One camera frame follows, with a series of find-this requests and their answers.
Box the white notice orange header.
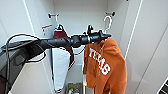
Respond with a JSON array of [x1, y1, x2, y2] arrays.
[[41, 23, 54, 35]]

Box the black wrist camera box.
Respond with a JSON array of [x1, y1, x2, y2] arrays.
[[86, 23, 95, 35]]

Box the black wardrobe hook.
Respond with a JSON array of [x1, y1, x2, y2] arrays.
[[105, 11, 117, 18], [47, 12, 60, 19]]

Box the orange hoodie white print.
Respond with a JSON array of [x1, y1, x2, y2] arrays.
[[82, 37, 128, 94]]

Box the grey bin with items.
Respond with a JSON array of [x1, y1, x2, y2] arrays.
[[64, 82, 85, 94]]

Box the white wardrobe body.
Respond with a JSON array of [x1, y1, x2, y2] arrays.
[[31, 0, 141, 94]]

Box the white hanger of jacket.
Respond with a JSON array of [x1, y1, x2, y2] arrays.
[[54, 22, 67, 33]]

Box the maroon and white jacket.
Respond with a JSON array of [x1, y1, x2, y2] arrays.
[[52, 27, 76, 93]]

